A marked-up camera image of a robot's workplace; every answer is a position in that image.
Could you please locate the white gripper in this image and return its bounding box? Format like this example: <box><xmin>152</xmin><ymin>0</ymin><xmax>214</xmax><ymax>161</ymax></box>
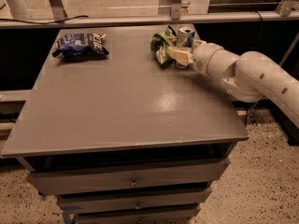
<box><xmin>167</xmin><ymin>38</ymin><xmax>223</xmax><ymax>76</ymax></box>

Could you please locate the silver blue redbull can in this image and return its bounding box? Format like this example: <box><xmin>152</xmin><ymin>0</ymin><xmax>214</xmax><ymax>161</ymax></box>
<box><xmin>176</xmin><ymin>25</ymin><xmax>195</xmax><ymax>69</ymax></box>

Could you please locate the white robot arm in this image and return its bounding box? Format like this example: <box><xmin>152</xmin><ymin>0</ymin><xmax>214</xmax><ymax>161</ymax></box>
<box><xmin>167</xmin><ymin>39</ymin><xmax>299</xmax><ymax>127</ymax></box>

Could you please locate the green jalapeno chip bag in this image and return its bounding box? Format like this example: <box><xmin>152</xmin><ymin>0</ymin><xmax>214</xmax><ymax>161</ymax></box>
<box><xmin>150</xmin><ymin>26</ymin><xmax>177</xmax><ymax>66</ymax></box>

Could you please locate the blue chip bag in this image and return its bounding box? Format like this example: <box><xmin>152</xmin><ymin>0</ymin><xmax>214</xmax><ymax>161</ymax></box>
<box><xmin>52</xmin><ymin>33</ymin><xmax>109</xmax><ymax>60</ymax></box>

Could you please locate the grey drawer cabinet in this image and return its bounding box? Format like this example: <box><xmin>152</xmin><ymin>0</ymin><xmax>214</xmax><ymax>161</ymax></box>
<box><xmin>0</xmin><ymin>23</ymin><xmax>249</xmax><ymax>224</ymax></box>

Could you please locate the middle grey drawer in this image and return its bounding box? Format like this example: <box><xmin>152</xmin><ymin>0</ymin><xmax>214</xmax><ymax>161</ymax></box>
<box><xmin>58</xmin><ymin>186</ymin><xmax>211</xmax><ymax>214</ymax></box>

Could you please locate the grey drawer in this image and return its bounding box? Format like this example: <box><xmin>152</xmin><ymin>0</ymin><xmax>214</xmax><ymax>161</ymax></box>
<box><xmin>28</xmin><ymin>158</ymin><xmax>230</xmax><ymax>195</ymax></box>
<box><xmin>58</xmin><ymin>186</ymin><xmax>211</xmax><ymax>214</ymax></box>
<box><xmin>76</xmin><ymin>204</ymin><xmax>199</xmax><ymax>224</ymax></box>

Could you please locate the bottom grey drawer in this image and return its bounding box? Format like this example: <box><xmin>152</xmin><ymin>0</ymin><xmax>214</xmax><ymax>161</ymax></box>
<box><xmin>76</xmin><ymin>204</ymin><xmax>199</xmax><ymax>224</ymax></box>

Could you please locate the white pipe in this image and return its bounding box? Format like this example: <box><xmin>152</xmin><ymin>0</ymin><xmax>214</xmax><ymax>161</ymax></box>
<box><xmin>5</xmin><ymin>0</ymin><xmax>31</xmax><ymax>19</ymax></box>

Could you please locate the top grey drawer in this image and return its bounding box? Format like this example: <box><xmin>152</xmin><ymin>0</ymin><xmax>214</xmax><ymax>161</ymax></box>
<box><xmin>28</xmin><ymin>158</ymin><xmax>230</xmax><ymax>195</ymax></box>

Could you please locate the metal horizontal rail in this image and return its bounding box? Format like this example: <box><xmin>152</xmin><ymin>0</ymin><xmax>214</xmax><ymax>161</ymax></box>
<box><xmin>0</xmin><ymin>10</ymin><xmax>299</xmax><ymax>29</ymax></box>

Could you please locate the centre metal bracket strut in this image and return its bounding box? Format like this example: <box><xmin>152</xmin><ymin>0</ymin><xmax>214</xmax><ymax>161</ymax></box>
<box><xmin>171</xmin><ymin>0</ymin><xmax>181</xmax><ymax>20</ymax></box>

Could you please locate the black cable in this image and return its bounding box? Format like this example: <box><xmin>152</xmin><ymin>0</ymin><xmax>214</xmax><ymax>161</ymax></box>
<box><xmin>0</xmin><ymin>14</ymin><xmax>89</xmax><ymax>25</ymax></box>

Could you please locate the left metal bracket strut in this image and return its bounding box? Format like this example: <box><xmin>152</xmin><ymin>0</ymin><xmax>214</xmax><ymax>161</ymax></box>
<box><xmin>49</xmin><ymin>0</ymin><xmax>67</xmax><ymax>21</ymax></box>

